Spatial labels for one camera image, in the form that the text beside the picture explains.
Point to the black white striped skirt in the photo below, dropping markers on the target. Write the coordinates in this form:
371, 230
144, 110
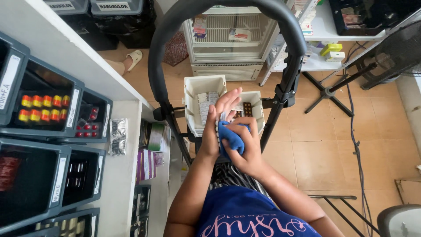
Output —
230, 177

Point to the brown pill blister pack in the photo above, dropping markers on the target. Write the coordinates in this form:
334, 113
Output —
247, 109

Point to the blue cleaning cloth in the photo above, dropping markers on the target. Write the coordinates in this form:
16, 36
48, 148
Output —
233, 136

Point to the pile of silver blister packs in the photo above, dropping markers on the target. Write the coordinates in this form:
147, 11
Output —
204, 105

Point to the silver foil blister strip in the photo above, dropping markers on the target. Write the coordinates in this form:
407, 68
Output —
117, 136

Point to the black standing fan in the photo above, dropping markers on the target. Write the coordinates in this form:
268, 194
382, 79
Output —
399, 49

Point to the red pill blister packs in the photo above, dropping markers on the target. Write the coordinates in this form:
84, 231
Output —
87, 126

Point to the white metal shelf rack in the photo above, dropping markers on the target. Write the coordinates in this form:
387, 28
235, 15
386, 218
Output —
324, 28

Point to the white wooden shelf unit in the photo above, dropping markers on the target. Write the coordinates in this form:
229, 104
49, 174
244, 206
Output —
65, 49

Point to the white glass door refrigerator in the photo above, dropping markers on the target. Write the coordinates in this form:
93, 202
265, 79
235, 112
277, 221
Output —
227, 49

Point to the person's right hand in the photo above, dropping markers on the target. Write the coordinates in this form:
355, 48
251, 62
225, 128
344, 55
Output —
251, 154

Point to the black metal floor frame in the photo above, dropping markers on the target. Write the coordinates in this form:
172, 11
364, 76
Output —
342, 210

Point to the black garbage bags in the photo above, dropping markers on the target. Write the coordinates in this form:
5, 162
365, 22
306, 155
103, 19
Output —
111, 33

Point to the small white plastic bin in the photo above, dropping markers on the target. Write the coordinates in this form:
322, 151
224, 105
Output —
256, 105

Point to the purple medicine boxes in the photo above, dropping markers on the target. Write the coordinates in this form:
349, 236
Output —
146, 164

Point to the group of dark grey bins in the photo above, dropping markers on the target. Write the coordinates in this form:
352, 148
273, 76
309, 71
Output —
29, 184

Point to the large white plastic bin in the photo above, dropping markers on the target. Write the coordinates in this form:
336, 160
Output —
192, 98

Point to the green medicine box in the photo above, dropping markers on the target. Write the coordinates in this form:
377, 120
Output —
156, 136

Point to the red patterned bag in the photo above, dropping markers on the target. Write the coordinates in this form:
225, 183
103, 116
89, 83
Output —
176, 49

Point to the white pill blister pack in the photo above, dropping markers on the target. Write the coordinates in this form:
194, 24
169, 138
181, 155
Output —
217, 133

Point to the grey plastic chair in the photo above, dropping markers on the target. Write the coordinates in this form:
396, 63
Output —
399, 220

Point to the orange yellow capsule blister packs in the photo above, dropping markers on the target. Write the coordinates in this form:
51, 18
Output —
44, 107

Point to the person's left hand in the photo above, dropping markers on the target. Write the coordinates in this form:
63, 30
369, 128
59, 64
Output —
210, 138

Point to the beige slipper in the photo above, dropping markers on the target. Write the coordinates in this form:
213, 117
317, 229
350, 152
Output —
135, 57

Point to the blue printed shirt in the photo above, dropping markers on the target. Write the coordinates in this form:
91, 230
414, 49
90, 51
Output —
243, 214

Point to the grey labelled storage box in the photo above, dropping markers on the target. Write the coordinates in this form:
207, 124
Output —
116, 6
67, 6

